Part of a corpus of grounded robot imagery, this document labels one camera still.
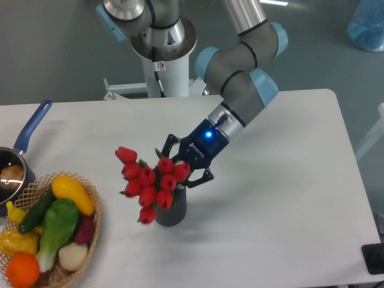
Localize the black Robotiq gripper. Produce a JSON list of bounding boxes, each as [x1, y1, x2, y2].
[[161, 119, 229, 188]]

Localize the red tulip bouquet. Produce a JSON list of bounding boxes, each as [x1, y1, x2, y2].
[[115, 146, 190, 225]]

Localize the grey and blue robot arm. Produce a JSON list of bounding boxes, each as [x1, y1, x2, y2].
[[96, 1, 287, 188]]

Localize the dark grey ribbed vase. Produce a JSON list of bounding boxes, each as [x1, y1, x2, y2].
[[155, 186, 187, 227]]

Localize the purple red onion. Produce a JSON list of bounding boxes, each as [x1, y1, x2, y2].
[[73, 216, 95, 244]]

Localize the yellow squash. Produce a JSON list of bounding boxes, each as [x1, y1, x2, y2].
[[52, 175, 95, 216]]

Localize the green bok choy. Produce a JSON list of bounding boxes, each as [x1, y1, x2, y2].
[[35, 199, 79, 273]]

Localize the white garlic bulb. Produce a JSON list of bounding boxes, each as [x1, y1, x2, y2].
[[58, 242, 88, 271]]

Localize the dark green cucumber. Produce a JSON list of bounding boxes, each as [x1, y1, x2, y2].
[[18, 189, 56, 233]]

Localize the woven wicker basket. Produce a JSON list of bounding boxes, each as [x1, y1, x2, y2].
[[0, 171, 102, 288]]

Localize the brown bread roll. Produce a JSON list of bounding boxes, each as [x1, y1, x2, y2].
[[1, 165, 24, 191]]

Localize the yellow banana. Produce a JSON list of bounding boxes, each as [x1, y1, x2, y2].
[[5, 201, 43, 235]]

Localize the yellow orange gourd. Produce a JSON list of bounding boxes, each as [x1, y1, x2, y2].
[[1, 229, 39, 258]]

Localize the orange fruit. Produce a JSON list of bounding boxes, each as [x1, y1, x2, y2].
[[5, 253, 40, 287]]

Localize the black device at edge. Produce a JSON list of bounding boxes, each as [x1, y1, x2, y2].
[[361, 243, 383, 275]]

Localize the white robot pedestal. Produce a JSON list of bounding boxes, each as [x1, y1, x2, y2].
[[103, 15, 217, 101]]

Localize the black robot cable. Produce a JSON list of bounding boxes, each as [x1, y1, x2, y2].
[[151, 46, 166, 98]]

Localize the blue handled saucepan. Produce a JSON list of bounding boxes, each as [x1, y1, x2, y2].
[[1, 100, 52, 217]]

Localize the white frame at right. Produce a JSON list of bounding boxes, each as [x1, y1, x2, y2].
[[355, 103, 383, 161]]

